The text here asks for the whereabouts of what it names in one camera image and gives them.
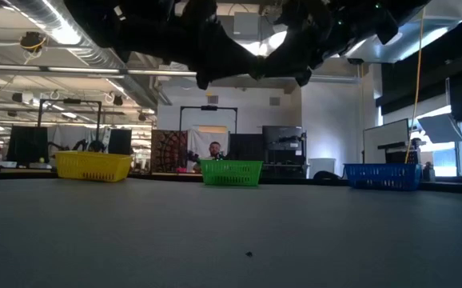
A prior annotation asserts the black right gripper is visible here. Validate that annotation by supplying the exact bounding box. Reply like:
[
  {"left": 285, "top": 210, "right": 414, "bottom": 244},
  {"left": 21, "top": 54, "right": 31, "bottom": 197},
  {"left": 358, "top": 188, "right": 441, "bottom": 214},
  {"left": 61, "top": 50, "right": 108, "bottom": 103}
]
[{"left": 254, "top": 0, "right": 404, "bottom": 87}]

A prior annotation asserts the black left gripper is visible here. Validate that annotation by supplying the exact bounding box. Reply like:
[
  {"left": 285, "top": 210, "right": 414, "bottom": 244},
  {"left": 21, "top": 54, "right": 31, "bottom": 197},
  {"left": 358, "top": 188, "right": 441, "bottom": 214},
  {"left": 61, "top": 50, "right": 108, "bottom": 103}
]
[{"left": 157, "top": 0, "right": 265, "bottom": 90}]

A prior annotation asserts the ceiling light panel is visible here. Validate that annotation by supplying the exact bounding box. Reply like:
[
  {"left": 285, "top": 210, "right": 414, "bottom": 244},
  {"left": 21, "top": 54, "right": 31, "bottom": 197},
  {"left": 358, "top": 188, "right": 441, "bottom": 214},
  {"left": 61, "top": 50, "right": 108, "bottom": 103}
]
[{"left": 237, "top": 30, "right": 288, "bottom": 58}]

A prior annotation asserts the grey ceiling box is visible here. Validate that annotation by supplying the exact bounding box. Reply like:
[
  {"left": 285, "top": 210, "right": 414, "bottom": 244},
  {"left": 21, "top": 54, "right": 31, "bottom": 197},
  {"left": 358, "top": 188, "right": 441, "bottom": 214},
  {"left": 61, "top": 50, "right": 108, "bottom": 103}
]
[{"left": 233, "top": 11, "right": 261, "bottom": 39}]

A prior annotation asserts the horizontal metal pipe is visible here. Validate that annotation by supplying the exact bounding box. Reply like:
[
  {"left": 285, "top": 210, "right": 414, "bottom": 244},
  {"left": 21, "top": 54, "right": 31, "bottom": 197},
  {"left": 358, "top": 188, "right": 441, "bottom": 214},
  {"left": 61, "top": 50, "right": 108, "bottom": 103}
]
[{"left": 0, "top": 63, "right": 360, "bottom": 84}]

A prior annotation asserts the black equipment rack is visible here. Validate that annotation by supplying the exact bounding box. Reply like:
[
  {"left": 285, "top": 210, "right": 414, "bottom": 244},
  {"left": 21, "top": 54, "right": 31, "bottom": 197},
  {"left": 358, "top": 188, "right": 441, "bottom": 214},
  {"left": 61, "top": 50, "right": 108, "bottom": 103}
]
[{"left": 261, "top": 125, "right": 308, "bottom": 179}]

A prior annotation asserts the white cloth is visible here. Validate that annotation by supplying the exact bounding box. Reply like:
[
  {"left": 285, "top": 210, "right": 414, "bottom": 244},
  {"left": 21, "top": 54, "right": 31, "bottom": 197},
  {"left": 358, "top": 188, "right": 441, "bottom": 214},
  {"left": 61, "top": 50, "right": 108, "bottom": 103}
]
[
  {"left": 186, "top": 127, "right": 230, "bottom": 169},
  {"left": 46, "top": 125, "right": 96, "bottom": 153}
]

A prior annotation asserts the black panel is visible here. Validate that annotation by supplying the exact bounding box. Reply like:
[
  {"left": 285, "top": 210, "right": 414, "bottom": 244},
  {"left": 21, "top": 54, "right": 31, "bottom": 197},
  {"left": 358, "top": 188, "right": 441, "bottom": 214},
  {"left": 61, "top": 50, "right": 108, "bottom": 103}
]
[{"left": 229, "top": 133, "right": 264, "bottom": 161}]

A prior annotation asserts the person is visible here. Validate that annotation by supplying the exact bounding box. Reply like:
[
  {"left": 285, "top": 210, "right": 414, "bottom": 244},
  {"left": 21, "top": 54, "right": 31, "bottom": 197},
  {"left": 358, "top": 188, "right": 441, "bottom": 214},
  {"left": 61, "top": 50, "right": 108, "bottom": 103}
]
[{"left": 206, "top": 140, "right": 226, "bottom": 161}]

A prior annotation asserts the patterned tapestry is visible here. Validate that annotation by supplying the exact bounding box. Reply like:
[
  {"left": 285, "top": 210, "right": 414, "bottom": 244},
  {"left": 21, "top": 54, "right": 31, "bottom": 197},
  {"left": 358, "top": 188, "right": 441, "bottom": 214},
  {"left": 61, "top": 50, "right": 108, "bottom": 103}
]
[{"left": 150, "top": 129, "right": 189, "bottom": 174}]

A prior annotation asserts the white bin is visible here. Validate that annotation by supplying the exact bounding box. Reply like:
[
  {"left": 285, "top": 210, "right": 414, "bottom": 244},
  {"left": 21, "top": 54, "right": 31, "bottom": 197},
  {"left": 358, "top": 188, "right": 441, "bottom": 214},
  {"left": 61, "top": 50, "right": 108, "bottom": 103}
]
[{"left": 308, "top": 158, "right": 337, "bottom": 179}]

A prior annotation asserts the green plastic basket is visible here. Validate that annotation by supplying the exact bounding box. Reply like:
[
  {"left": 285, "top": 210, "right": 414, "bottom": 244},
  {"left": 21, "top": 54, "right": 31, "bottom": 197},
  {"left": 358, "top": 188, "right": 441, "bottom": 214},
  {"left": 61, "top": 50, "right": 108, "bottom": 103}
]
[{"left": 200, "top": 159, "right": 264, "bottom": 187}]

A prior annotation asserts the whiteboard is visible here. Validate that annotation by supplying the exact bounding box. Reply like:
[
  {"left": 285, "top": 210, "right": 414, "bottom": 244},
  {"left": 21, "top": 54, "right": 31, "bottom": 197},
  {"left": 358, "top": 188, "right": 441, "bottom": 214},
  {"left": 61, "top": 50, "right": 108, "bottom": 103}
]
[{"left": 361, "top": 118, "right": 411, "bottom": 164}]

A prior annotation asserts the white ceiling air unit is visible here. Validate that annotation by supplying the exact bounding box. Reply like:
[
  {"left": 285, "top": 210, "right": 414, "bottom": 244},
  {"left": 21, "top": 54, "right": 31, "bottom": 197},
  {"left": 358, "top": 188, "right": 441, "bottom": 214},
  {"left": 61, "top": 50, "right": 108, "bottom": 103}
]
[{"left": 345, "top": 0, "right": 462, "bottom": 65}]

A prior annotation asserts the black monitor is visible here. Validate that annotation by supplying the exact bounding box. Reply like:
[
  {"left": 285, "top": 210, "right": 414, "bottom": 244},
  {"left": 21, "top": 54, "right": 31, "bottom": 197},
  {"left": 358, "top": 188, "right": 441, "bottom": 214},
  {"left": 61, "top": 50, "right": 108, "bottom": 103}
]
[
  {"left": 6, "top": 126, "right": 50, "bottom": 164},
  {"left": 108, "top": 128, "right": 133, "bottom": 155}
]

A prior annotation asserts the blue plastic basket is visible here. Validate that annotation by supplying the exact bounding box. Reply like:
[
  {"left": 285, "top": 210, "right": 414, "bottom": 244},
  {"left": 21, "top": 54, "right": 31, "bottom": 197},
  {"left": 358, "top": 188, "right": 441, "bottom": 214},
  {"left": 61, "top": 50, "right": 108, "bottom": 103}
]
[{"left": 342, "top": 162, "right": 423, "bottom": 191}]

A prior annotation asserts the white angled lamp panel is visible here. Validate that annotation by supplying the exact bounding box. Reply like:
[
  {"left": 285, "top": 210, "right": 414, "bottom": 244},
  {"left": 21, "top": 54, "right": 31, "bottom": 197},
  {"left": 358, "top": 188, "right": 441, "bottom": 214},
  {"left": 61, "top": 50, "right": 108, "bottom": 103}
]
[{"left": 416, "top": 113, "right": 462, "bottom": 144}]

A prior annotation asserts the yellow plastic basket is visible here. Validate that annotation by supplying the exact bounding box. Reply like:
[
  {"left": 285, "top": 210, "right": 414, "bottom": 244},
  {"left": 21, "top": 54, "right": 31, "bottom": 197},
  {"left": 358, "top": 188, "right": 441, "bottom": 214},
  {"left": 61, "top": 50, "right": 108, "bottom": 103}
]
[{"left": 53, "top": 150, "right": 134, "bottom": 183}]

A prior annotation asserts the dark bottle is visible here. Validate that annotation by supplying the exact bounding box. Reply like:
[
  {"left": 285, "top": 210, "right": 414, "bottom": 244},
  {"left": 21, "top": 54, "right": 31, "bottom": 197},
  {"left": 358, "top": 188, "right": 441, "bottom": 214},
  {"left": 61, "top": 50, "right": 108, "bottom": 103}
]
[{"left": 422, "top": 161, "right": 436, "bottom": 183}]

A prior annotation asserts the black gantry frame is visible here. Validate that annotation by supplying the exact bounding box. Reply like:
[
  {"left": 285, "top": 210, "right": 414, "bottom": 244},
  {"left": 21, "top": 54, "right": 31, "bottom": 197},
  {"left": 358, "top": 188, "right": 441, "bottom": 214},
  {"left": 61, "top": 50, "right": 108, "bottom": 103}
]
[
  {"left": 178, "top": 105, "right": 239, "bottom": 135},
  {"left": 37, "top": 98, "right": 103, "bottom": 141}
]

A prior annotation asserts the yellow hanging cable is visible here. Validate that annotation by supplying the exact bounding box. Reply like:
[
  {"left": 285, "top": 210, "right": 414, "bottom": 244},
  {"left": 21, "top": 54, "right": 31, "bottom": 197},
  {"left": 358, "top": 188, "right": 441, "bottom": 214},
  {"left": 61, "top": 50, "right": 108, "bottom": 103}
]
[{"left": 404, "top": 7, "right": 427, "bottom": 164}]

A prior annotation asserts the black yellow cord reel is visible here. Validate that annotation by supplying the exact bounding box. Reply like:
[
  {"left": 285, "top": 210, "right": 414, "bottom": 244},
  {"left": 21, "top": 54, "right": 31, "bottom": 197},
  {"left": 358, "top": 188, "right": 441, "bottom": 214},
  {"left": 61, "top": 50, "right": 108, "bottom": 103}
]
[{"left": 18, "top": 30, "right": 48, "bottom": 55}]

